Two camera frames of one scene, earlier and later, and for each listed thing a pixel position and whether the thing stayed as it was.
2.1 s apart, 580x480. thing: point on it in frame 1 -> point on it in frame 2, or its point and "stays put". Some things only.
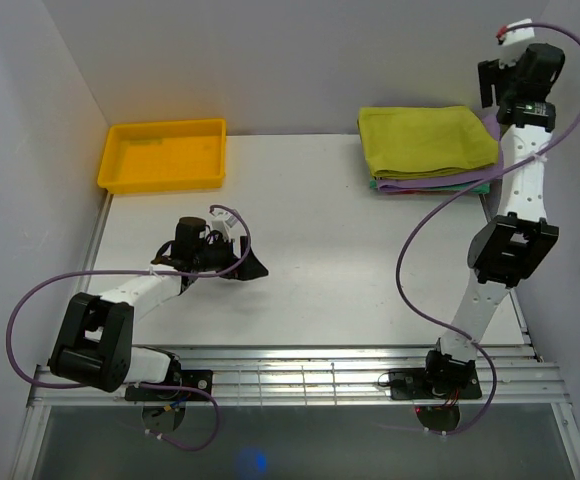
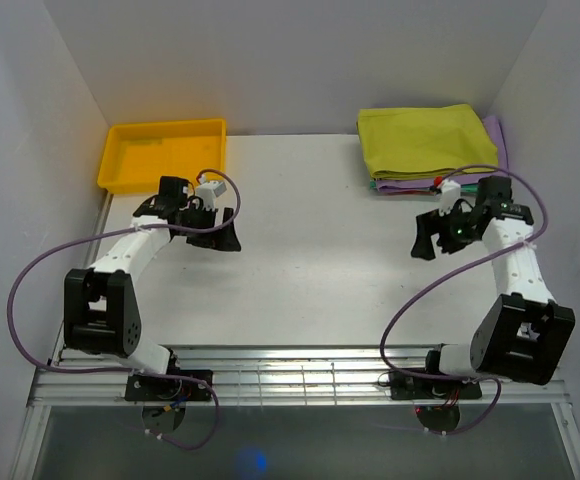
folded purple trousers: [492, 122] stays put
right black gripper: [489, 71] -> [430, 223]
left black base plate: [191, 378] stays put
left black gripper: [248, 269] -> [224, 239]
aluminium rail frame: [329, 375] stays put
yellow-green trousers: [408, 141] stays put
